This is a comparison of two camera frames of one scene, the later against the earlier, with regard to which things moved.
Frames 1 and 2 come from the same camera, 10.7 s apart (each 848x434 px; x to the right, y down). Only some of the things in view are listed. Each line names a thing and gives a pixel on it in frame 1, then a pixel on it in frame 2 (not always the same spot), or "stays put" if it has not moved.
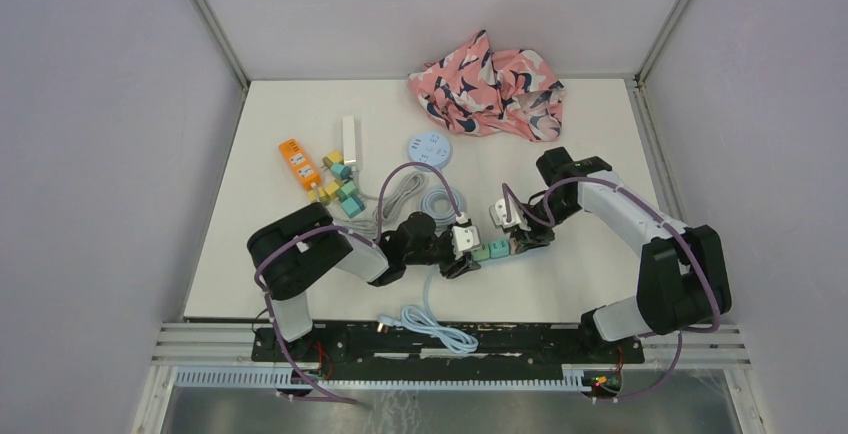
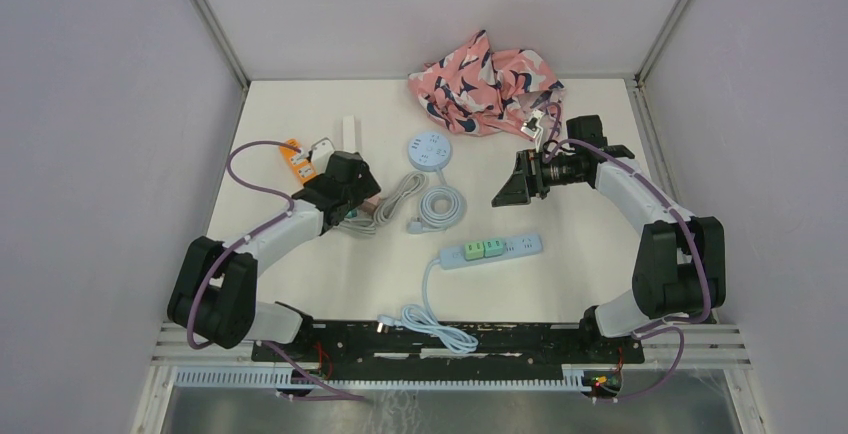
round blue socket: x=429 y=147 stays put
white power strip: x=349 y=139 stays put
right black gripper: x=526 y=242 -> x=529 y=162
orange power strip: x=300 y=163 stays put
